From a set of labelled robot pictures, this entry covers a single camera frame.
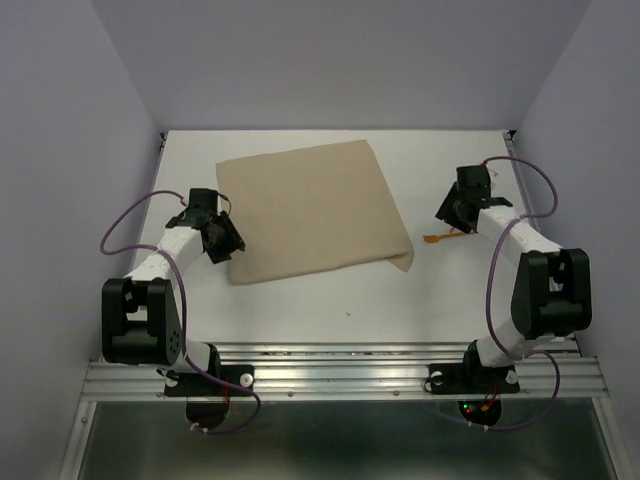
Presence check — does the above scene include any beige cloth napkin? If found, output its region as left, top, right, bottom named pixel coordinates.
left=216, top=140, right=414, bottom=285

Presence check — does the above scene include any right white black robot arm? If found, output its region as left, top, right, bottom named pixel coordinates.
left=425, top=163, right=592, bottom=395

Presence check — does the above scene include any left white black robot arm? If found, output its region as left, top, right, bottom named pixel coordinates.
left=100, top=188, right=246, bottom=394

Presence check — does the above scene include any right aluminium side rail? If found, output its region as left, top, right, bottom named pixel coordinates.
left=500, top=155, right=592, bottom=344

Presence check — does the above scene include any aluminium mounting rail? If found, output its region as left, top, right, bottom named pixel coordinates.
left=82, top=341, right=612, bottom=401

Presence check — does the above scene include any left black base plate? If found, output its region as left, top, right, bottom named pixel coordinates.
left=164, top=364, right=255, bottom=398

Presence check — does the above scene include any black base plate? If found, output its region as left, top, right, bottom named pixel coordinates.
left=164, top=364, right=255, bottom=398
left=423, top=363, right=520, bottom=396

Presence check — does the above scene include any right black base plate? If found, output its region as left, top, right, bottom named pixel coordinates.
left=423, top=363, right=520, bottom=396

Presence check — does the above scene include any left aluminium frame post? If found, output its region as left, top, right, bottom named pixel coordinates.
left=59, top=401, right=97, bottom=480

